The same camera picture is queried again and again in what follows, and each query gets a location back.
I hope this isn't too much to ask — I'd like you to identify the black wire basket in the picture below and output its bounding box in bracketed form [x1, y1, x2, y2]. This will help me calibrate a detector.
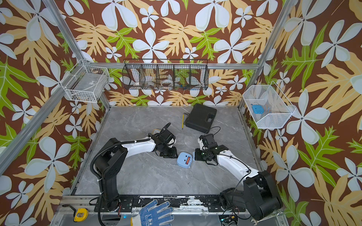
[121, 58, 209, 90]

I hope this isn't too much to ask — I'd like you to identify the blue object in basket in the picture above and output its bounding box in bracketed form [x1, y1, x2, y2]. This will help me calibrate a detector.
[252, 105, 265, 115]

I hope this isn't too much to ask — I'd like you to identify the black plastic tool case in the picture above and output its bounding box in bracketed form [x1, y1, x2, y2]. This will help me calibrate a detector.
[185, 104, 217, 133]

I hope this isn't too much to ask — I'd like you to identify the yellow tape measure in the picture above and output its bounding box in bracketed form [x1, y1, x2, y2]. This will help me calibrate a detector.
[74, 208, 89, 222]

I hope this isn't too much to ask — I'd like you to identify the white wire basket left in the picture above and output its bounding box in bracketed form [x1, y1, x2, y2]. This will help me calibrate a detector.
[62, 60, 109, 103]

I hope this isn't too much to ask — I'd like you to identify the white wire basket right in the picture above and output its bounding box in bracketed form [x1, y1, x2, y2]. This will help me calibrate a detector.
[242, 82, 296, 130]

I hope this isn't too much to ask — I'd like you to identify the white wire basket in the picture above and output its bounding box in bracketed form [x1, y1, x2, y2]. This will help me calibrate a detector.
[242, 82, 296, 130]
[62, 60, 109, 103]

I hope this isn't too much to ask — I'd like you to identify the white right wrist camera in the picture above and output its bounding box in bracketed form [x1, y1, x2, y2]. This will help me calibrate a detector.
[198, 139, 204, 150]

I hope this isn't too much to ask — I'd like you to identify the silver open-end wrench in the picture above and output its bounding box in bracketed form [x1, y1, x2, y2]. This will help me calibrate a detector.
[250, 218, 260, 226]

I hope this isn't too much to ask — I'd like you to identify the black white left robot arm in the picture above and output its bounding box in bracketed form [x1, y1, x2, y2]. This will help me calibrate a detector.
[90, 129, 178, 211]

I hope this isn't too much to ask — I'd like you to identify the blue white knit glove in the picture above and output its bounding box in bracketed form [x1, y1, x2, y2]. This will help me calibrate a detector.
[131, 200, 174, 226]

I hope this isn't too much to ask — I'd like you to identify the yellow square alarm clock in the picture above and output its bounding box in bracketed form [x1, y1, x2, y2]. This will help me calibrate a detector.
[152, 129, 161, 135]

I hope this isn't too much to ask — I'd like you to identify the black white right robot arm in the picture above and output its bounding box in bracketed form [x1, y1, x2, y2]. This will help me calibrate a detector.
[194, 134, 282, 221]

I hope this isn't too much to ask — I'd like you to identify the green circuit board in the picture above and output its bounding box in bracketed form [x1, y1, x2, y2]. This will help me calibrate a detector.
[219, 215, 238, 226]

